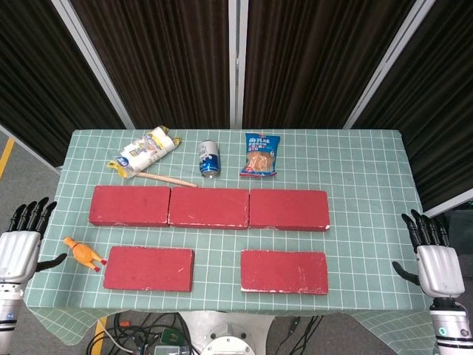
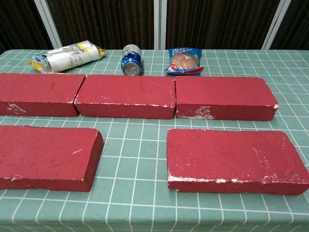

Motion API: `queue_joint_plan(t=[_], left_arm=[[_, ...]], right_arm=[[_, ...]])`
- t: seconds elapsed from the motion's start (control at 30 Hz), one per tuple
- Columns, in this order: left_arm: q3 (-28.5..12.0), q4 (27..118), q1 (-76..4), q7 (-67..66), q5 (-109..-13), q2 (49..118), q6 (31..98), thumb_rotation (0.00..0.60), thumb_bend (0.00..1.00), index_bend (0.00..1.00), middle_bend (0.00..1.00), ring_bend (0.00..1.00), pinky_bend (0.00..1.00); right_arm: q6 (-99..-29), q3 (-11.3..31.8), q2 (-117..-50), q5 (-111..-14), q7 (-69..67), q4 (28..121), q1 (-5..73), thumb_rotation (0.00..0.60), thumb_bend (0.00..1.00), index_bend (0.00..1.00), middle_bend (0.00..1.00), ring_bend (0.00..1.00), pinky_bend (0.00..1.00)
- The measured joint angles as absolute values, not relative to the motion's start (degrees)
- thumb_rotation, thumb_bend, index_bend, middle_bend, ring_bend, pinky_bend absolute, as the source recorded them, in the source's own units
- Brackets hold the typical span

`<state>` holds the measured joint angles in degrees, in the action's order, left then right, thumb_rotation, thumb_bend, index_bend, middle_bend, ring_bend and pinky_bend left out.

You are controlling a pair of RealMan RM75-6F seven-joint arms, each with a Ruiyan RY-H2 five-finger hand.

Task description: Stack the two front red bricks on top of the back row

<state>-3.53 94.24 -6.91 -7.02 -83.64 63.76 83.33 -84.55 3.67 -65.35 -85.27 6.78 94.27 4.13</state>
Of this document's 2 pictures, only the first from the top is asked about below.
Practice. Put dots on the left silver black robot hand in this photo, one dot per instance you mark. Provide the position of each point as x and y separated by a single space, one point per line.
18 251

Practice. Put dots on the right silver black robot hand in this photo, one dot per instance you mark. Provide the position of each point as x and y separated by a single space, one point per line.
439 270

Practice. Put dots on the red foam brick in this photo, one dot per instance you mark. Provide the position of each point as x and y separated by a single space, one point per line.
208 207
129 205
284 271
288 209
148 268

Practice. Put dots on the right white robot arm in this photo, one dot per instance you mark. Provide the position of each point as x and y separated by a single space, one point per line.
451 325

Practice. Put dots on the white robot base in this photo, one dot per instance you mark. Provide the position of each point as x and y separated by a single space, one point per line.
225 333

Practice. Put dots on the yellow rubber chicken toy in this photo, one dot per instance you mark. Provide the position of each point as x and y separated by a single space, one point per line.
83 253

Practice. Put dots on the green grid tablecloth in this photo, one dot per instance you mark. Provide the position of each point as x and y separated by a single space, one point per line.
369 222

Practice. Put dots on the dark pleated partition panel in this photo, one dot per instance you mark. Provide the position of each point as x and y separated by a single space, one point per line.
314 63
37 81
439 111
166 63

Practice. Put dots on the white yellow wrapped roll pack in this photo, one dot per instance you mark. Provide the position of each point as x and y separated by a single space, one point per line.
142 151

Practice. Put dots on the thin wooden stick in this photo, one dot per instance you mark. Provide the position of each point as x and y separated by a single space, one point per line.
166 179

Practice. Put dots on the green circuit board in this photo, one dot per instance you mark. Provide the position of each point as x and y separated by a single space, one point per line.
171 337

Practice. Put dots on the blue white drink can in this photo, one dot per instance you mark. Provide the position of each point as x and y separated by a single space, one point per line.
209 157

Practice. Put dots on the blue snack bag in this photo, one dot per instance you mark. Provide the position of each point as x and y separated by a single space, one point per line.
260 155

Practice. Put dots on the grey partition base rail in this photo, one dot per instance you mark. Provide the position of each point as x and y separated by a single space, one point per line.
29 148
451 207

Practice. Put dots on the grey partition post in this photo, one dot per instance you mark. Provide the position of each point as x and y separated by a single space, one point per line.
94 64
237 63
390 63

